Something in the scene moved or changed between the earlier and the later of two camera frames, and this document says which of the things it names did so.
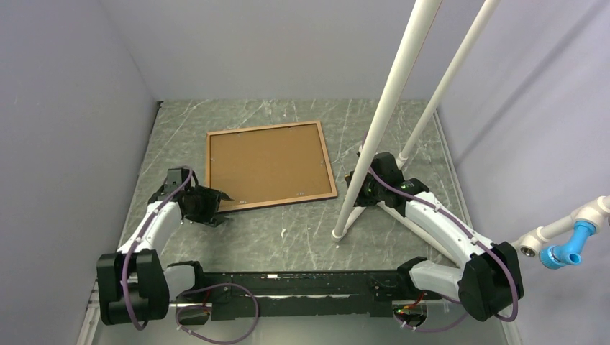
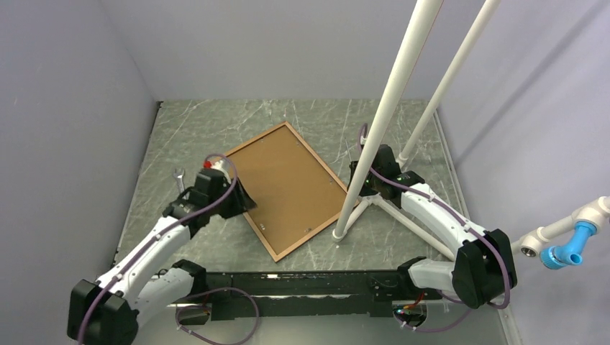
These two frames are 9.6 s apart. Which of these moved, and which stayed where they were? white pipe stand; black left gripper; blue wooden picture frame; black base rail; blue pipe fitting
Moved: blue wooden picture frame; black left gripper
Stayed: blue pipe fitting; black base rail; white pipe stand
